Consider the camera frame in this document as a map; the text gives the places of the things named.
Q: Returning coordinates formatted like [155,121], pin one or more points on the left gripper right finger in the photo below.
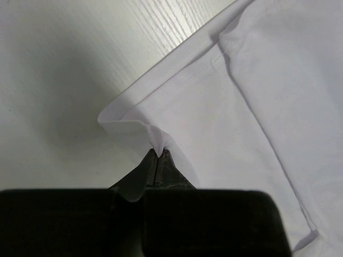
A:
[180,220]

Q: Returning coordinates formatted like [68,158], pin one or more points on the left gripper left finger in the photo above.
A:
[74,222]

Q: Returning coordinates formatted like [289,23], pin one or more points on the white t shirt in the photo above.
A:
[261,110]

